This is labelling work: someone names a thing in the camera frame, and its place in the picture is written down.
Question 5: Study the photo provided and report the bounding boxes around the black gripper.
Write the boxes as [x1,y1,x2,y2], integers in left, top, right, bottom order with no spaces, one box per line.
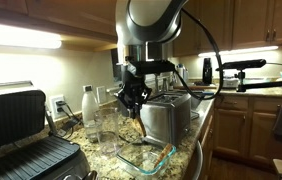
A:
[117,73,152,120]

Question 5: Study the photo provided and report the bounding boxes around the wooden lower cabinets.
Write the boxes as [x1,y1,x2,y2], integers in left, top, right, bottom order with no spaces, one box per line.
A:
[199,94,282,168]

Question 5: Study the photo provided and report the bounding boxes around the tall clear glass cup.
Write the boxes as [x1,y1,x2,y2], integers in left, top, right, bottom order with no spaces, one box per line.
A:
[93,106,122,158]

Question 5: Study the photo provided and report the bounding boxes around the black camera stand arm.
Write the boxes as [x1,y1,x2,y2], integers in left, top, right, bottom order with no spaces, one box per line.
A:
[235,68,282,93]

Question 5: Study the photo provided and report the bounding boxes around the small white countertop appliance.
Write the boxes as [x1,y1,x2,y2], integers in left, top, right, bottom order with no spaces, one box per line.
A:
[221,75,241,90]

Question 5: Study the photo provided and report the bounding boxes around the square clear glass dish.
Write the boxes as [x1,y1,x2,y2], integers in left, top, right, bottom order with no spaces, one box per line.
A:
[115,137,178,178]

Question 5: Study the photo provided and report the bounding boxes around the wooden upper cabinet with handles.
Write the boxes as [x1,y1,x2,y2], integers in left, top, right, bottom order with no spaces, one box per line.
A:
[172,0,282,57]

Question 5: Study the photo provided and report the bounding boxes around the black panini grill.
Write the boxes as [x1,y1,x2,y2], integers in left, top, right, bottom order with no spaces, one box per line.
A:
[0,79,99,180]

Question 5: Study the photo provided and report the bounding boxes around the stainless steel toaster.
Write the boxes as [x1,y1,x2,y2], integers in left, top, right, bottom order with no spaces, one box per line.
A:
[139,91,193,149]

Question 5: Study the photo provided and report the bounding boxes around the long under-cabinet light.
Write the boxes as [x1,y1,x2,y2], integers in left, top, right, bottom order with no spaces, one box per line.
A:
[0,21,63,51]

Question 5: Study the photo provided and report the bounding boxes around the silver dishwasher handle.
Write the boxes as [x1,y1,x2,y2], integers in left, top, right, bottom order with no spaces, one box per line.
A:
[190,139,204,180]

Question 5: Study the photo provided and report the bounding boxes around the black plug with cord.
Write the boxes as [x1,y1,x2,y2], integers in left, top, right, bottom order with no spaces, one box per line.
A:
[55,99,84,138]

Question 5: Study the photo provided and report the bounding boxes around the thin under-cabinet light strip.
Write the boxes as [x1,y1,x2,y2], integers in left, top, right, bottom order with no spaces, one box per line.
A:
[197,45,280,58]

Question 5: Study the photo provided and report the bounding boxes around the black tall grinder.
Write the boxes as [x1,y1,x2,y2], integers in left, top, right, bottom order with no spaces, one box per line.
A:
[202,57,213,85]

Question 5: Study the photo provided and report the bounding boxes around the clear plastic water bottle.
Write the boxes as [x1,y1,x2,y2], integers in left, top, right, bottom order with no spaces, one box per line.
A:
[81,84,101,143]

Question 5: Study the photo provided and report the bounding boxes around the toasted bread slice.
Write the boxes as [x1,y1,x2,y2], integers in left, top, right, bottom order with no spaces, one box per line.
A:
[152,143,174,169]
[130,114,148,138]

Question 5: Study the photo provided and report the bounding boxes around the black stereo camera bar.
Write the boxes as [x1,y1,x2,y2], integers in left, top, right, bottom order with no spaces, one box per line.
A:
[215,58,268,72]

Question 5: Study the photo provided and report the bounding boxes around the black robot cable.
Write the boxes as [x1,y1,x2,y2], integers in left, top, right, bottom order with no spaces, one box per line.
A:
[172,8,225,101]

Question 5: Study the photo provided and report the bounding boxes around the white wall outlet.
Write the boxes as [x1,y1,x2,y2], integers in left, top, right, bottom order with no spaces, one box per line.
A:
[48,94,67,121]

